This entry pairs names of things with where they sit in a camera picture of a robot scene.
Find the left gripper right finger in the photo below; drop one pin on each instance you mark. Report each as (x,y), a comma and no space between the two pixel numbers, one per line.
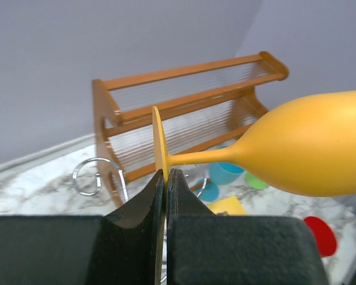
(205,248)

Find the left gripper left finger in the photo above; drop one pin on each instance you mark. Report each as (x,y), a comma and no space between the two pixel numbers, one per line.
(122,247)

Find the blue plastic wine glass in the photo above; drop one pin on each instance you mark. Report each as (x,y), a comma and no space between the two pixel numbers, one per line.
(219,174)

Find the green plastic wine glass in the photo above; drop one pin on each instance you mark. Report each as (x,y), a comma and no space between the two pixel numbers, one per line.
(254,182)

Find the orange plastic wine glass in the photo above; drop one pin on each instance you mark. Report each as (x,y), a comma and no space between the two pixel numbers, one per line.
(305,147)

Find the chrome wine glass rack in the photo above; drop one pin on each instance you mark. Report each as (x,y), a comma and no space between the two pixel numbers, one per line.
(101,178)

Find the red plastic wine glass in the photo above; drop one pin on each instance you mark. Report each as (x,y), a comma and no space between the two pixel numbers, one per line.
(325,238)

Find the wooden shelf rack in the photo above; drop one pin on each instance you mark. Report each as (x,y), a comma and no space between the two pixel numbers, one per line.
(201,106)

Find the yellow book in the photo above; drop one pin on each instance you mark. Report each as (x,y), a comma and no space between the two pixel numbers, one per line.
(229,206)

